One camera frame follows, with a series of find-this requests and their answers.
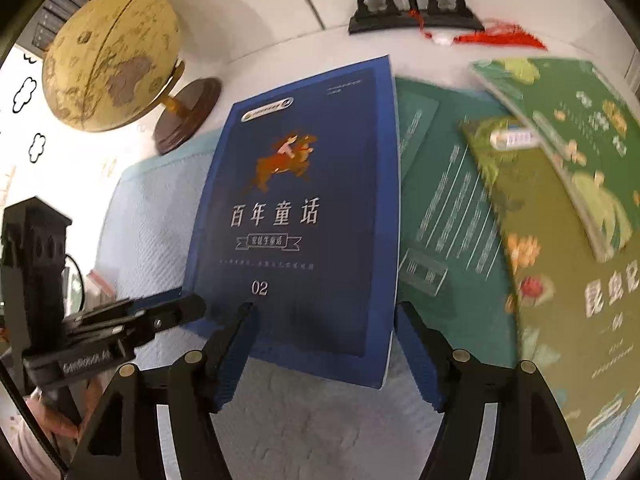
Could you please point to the small cloud wall sticker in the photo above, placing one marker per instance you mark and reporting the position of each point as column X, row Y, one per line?
column 36, row 146
column 25, row 95

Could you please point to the dark blue fairy tale book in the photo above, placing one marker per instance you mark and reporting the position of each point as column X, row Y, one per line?
column 300, row 185

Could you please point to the antique yellow globe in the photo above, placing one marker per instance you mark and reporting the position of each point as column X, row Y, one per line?
column 110, row 60

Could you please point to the red tassel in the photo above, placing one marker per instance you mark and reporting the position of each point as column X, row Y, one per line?
column 500, row 39

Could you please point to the olive green insect book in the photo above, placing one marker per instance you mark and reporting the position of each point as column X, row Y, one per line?
column 550, row 310

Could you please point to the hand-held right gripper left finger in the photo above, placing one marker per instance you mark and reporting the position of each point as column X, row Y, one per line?
column 235, row 355

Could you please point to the dark teal insect book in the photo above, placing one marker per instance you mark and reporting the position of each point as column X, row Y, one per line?
column 415, row 120
column 450, row 210

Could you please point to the person's left hand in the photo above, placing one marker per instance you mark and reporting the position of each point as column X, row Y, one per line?
column 57, row 420

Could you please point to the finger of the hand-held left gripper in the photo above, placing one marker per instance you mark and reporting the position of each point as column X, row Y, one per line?
column 170, row 312
column 100, row 316

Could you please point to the row of dark hardcover books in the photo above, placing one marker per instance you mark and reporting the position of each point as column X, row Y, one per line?
column 50, row 25

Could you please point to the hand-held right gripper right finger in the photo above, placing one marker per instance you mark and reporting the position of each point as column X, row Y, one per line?
column 420, row 355

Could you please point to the light blue quilted mat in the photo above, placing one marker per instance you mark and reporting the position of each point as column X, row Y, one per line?
column 150, row 240

